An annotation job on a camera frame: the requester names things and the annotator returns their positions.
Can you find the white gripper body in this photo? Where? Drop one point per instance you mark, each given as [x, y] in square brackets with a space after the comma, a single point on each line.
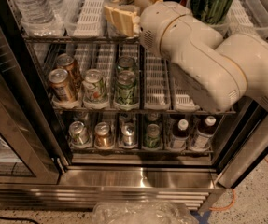
[154, 23]

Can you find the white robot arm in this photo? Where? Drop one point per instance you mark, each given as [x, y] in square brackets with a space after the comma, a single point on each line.
[215, 71]

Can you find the green can rear middle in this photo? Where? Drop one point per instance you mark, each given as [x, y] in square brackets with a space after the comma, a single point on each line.
[125, 63]

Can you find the tall green can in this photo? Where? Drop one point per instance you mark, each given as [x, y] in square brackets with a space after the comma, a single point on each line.
[210, 11]

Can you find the green can front middle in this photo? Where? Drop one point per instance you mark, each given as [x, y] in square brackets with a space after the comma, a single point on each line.
[126, 88]

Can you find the gold can rear left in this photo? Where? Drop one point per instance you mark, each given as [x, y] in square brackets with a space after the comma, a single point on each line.
[70, 64]

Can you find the white green patterned can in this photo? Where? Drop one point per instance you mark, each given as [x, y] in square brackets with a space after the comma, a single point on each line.
[94, 86]

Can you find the gold can front left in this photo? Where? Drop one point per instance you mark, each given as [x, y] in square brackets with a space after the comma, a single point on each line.
[62, 85]

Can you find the stainless steel display fridge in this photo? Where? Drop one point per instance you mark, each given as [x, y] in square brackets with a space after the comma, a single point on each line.
[90, 174]

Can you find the small gold can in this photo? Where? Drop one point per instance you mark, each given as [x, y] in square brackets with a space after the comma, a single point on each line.
[103, 134]

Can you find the small green can bottom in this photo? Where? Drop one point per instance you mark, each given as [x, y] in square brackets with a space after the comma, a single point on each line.
[152, 137]

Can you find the small green silver can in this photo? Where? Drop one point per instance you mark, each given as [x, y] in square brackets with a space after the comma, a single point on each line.
[78, 133]

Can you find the left glass fridge door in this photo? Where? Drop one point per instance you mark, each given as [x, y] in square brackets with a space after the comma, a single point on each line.
[28, 148]

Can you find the clear water bottle front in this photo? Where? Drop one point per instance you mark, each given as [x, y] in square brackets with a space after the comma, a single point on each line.
[35, 11]

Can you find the brown bottle white cap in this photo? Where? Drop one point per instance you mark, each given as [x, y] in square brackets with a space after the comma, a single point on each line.
[179, 134]

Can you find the brown bottle right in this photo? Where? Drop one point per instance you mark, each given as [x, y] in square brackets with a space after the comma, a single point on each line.
[204, 131]

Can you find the clear plastic bag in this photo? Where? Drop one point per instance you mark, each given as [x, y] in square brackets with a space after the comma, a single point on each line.
[141, 213]

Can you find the blue tape on floor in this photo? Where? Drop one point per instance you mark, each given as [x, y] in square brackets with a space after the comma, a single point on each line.
[202, 218]

